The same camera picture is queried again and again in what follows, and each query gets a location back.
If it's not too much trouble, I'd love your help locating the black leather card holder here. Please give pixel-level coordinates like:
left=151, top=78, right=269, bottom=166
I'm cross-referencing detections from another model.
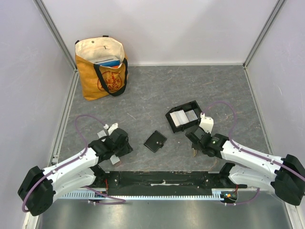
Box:
left=144, top=130, right=167, bottom=153

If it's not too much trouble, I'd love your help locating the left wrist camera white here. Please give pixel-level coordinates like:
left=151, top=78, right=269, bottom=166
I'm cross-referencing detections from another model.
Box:
left=103, top=123, right=118, bottom=135

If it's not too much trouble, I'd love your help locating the silver VIP card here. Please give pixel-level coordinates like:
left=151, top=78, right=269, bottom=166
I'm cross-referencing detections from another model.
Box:
left=185, top=110, right=198, bottom=122

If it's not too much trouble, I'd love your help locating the blue book in bag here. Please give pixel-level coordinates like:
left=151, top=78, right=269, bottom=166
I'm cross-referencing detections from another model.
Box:
left=92, top=56, right=120, bottom=68

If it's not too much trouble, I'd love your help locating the orange canvas tote bag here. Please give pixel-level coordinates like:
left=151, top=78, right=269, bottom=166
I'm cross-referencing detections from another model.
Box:
left=75, top=36, right=128, bottom=101

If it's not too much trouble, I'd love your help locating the clear acrylic rectangular block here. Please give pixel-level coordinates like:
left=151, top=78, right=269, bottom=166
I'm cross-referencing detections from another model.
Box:
left=97, top=130, right=121, bottom=166

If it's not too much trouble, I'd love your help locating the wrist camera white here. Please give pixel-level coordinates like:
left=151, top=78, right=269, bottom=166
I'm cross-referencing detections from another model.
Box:
left=103, top=123, right=118, bottom=135
left=199, top=113, right=214, bottom=134

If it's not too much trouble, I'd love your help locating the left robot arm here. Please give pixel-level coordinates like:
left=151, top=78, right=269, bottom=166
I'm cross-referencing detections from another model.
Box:
left=17, top=128, right=132, bottom=216

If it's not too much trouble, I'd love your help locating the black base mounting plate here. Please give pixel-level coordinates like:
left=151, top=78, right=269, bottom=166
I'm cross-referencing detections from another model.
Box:
left=89, top=171, right=247, bottom=196

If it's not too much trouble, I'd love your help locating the slotted cable duct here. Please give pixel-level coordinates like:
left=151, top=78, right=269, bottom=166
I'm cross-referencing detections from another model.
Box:
left=60, top=189, right=236, bottom=201

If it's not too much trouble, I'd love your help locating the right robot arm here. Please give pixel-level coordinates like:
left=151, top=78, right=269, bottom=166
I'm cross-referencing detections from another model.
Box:
left=185, top=126, right=305, bottom=206

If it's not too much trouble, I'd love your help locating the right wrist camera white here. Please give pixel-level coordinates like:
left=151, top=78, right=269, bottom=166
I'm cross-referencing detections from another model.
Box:
left=199, top=113, right=214, bottom=134

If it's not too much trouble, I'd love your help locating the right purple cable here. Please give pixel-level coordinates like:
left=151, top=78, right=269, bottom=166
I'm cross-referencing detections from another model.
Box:
left=201, top=101, right=305, bottom=207

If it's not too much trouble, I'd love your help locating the stack of white cards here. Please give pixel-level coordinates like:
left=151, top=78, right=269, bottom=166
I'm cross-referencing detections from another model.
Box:
left=170, top=110, right=189, bottom=127

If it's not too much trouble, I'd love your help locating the black plastic card bin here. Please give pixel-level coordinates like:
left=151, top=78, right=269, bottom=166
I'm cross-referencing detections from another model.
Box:
left=165, top=100, right=202, bottom=133

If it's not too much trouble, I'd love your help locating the aluminium frame rail front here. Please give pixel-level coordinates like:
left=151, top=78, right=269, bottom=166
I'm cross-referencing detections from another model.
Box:
left=33, top=170, right=294, bottom=190

